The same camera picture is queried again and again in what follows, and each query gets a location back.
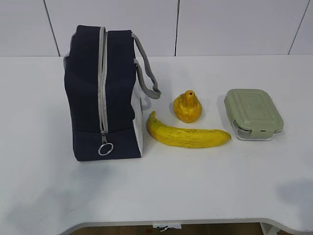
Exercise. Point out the yellow banana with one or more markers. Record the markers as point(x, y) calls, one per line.
point(185, 138)

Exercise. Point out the yellow pear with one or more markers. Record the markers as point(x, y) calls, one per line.
point(187, 107)

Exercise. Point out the navy blue lunch bag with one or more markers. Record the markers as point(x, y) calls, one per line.
point(106, 74)

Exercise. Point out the green lidded glass container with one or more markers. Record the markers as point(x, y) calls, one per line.
point(252, 114)

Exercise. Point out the white torn label sticker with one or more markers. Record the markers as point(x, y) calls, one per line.
point(166, 226)

